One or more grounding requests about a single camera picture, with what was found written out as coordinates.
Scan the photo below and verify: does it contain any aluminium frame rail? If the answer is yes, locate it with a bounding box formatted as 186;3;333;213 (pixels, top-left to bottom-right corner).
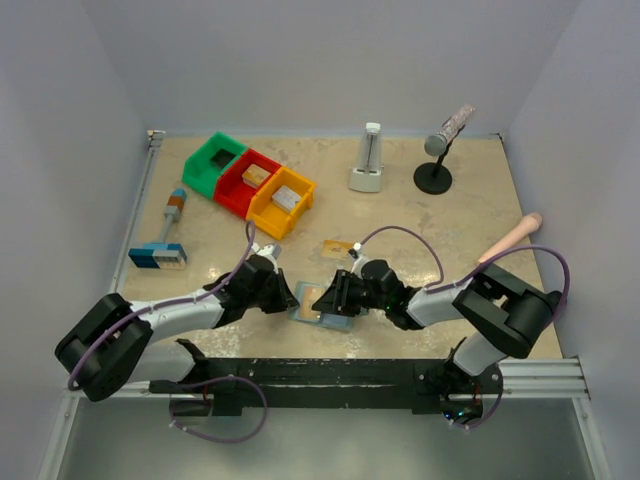
37;130;166;480

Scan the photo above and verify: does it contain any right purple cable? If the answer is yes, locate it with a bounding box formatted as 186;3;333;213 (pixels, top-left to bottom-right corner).
357;226;572;431

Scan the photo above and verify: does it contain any gold VIP card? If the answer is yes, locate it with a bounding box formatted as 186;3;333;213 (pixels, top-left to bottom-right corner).
298;285;324;323
321;240;353;260

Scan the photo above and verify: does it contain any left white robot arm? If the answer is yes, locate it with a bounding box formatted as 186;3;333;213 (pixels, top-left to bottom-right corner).
54;254;299;402

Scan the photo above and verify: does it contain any toy block hammer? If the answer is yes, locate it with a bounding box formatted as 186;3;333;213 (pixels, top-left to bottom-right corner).
128;188;188;270

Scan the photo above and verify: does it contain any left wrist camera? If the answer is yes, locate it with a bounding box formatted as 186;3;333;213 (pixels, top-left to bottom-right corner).
251;242;282;271

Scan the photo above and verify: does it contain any white metronome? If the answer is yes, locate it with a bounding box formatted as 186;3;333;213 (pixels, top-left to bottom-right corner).
348;122;383;193

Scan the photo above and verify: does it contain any green plastic bin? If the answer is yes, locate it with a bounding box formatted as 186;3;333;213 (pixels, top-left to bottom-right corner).
182;132;248;199

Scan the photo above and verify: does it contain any purple cable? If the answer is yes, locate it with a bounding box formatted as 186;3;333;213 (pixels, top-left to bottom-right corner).
67;221;271;443
357;226;572;431

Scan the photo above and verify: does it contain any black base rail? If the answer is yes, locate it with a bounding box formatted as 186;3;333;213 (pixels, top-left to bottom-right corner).
150;358;502;416

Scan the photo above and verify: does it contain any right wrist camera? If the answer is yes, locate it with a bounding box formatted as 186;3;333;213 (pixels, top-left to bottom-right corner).
348;242;370;276

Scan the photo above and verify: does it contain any black microphone stand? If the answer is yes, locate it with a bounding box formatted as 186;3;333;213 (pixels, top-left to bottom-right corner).
413;132;453;195

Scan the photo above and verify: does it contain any black item in green bin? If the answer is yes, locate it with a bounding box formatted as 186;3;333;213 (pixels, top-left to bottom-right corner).
210;149;235;170

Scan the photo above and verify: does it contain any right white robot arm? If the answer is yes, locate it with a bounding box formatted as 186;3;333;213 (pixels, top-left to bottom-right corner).
312;260;567;397

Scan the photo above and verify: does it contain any card stack in red bin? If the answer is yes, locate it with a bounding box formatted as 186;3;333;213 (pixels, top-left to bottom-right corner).
242;164;271;189

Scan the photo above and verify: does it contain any yellow plastic bin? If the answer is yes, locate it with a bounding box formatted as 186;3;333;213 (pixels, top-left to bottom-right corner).
245;166;316;240

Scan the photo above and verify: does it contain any red plastic bin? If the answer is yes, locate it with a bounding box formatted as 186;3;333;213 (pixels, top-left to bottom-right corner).
213;149;282;219

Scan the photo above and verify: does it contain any grey glitter microphone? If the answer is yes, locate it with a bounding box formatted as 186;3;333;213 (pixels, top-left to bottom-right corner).
424;104;475;157

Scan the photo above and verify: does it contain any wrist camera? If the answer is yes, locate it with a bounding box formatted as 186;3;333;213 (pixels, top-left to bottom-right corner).
348;242;370;276
251;242;282;271

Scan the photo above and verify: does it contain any card stack in yellow bin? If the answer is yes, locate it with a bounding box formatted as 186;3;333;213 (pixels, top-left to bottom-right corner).
271;185;301;213

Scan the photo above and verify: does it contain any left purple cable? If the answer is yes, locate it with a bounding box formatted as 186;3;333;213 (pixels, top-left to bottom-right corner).
67;221;271;443

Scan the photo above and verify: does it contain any green card holder wallet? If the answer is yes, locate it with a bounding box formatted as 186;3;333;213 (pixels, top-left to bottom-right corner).
288;281;354;332

